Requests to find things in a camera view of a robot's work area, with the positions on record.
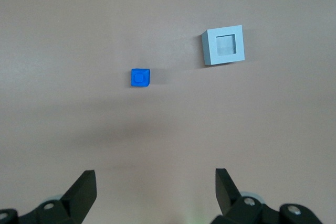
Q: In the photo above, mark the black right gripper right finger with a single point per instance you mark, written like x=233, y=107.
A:
x=231, y=200

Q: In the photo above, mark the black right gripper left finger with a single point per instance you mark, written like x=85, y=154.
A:
x=78, y=197

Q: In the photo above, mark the blue plastic peg part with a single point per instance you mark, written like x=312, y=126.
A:
x=139, y=78

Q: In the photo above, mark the gray square socket base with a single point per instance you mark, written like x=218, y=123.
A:
x=225, y=59

